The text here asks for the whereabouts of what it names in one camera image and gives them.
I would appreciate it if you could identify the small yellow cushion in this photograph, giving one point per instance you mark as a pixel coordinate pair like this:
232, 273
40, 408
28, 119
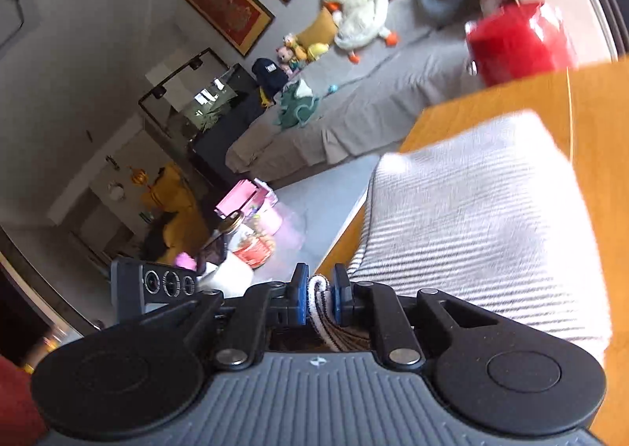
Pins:
317, 31

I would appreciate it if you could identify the pink toy box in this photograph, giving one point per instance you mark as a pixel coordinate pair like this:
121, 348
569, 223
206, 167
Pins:
243, 203

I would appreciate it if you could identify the green cloth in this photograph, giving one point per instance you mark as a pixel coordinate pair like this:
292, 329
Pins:
295, 107

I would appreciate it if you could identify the red printed tin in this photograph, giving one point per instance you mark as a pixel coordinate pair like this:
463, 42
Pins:
253, 249

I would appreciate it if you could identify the grey striped knit garment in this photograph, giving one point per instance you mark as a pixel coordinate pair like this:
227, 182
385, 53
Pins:
467, 210

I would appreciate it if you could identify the red round stool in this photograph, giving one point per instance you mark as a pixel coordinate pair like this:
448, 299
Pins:
516, 45

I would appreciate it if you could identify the black fish tank cabinet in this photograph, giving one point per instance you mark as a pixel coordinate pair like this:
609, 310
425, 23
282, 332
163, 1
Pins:
216, 126

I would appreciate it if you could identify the grey covered sofa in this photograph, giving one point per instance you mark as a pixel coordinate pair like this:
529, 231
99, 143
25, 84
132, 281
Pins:
373, 102

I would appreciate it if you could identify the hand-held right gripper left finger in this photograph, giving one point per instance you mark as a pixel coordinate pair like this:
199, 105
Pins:
299, 296

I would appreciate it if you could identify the small yellow doll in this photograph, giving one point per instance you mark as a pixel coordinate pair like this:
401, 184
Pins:
296, 50

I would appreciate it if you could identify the pink baby doll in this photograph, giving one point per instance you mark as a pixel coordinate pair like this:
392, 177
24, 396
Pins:
285, 60

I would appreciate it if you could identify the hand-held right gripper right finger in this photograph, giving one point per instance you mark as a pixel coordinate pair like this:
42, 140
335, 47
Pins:
340, 296

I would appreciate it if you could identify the white goose plush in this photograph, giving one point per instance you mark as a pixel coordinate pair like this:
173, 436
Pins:
361, 13

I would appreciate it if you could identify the person's red clothing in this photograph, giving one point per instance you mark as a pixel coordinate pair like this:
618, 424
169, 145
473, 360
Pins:
17, 406

